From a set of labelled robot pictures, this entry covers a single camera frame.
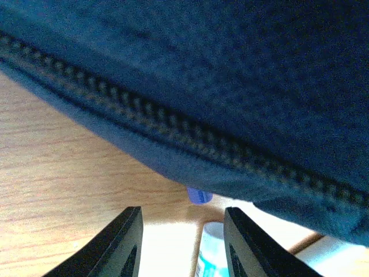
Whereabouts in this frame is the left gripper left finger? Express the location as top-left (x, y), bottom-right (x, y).
top-left (45, 207), bottom-right (143, 276)

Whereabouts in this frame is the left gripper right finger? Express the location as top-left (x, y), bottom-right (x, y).
top-left (224, 207), bottom-right (320, 277)

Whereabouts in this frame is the green white glue stick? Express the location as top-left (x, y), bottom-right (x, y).
top-left (194, 222), bottom-right (229, 277)

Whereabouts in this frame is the navy blue backpack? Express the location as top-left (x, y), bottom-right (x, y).
top-left (1, 1), bottom-right (368, 246)

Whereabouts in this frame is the purple cap marker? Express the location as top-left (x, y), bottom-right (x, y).
top-left (186, 187), bottom-right (213, 205)

